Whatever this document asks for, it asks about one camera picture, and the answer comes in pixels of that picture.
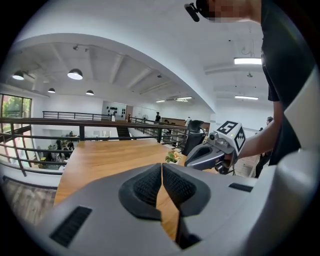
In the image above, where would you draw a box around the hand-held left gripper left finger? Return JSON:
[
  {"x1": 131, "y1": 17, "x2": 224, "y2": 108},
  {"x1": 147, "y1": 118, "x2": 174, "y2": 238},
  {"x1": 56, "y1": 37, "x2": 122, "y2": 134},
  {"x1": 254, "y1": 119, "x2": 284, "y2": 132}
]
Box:
[{"x1": 34, "y1": 162, "x2": 181, "y2": 256}]

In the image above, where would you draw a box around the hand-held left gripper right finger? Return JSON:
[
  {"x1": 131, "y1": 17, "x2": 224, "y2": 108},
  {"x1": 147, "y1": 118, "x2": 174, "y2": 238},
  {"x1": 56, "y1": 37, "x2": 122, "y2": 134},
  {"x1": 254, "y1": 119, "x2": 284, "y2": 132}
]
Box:
[{"x1": 162, "y1": 162, "x2": 276, "y2": 256}]

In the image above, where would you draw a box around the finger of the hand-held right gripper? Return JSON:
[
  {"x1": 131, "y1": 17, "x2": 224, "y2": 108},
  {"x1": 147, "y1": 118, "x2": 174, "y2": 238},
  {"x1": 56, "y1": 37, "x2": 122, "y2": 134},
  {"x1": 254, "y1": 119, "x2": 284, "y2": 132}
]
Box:
[
  {"x1": 184, "y1": 152, "x2": 225, "y2": 171},
  {"x1": 186, "y1": 142, "x2": 218, "y2": 158}
]

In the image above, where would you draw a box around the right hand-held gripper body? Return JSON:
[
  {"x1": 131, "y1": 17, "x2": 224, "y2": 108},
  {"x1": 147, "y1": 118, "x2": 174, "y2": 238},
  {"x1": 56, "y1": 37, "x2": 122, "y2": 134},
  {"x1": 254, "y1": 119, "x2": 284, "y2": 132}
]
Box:
[{"x1": 207, "y1": 120, "x2": 247, "y2": 174}]

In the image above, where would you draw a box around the person's right forearm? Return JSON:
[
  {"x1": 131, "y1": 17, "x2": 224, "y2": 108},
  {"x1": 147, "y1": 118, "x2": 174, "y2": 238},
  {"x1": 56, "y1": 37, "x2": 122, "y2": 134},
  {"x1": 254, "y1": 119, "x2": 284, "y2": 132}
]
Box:
[{"x1": 237, "y1": 117, "x2": 286, "y2": 160}]

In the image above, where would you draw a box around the person's right hand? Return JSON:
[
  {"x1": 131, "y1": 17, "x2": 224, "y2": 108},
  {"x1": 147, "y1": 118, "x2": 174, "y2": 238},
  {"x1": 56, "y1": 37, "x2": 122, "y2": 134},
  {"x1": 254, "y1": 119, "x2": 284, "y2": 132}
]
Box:
[{"x1": 221, "y1": 152, "x2": 237, "y2": 169}]

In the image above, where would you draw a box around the black office chair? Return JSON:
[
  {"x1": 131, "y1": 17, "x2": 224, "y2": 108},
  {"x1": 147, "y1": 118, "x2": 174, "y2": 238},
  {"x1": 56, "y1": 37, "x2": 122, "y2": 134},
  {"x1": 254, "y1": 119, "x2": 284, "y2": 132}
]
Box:
[{"x1": 181, "y1": 119, "x2": 208, "y2": 157}]

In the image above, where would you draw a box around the potted orange flower plant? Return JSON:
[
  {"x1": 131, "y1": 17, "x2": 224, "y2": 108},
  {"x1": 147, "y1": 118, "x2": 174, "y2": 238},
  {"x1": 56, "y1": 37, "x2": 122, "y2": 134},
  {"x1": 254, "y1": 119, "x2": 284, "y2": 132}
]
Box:
[{"x1": 164, "y1": 148, "x2": 188, "y2": 165}]

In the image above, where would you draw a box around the black metal railing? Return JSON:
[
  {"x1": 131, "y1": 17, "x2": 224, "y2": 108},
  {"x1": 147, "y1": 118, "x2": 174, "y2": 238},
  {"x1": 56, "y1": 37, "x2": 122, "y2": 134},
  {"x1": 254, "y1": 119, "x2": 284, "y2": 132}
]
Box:
[
  {"x1": 42, "y1": 111, "x2": 113, "y2": 121},
  {"x1": 0, "y1": 116, "x2": 191, "y2": 177}
]

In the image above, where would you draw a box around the person's black clothing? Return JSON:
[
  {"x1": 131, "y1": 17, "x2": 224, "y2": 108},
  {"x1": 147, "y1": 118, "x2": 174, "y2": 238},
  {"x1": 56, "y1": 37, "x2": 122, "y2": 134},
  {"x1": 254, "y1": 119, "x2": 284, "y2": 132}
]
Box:
[{"x1": 259, "y1": 0, "x2": 316, "y2": 166}]

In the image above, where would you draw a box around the large window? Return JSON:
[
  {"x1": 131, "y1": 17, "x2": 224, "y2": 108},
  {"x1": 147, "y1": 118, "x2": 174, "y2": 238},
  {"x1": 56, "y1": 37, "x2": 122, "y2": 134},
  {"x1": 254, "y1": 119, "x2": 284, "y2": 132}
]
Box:
[{"x1": 0, "y1": 93, "x2": 33, "y2": 119}]

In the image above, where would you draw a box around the black head-worn camera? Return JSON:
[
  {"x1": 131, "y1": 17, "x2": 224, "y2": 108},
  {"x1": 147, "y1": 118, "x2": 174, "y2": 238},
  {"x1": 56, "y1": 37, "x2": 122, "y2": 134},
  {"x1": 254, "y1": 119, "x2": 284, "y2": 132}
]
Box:
[{"x1": 184, "y1": 2, "x2": 201, "y2": 23}]

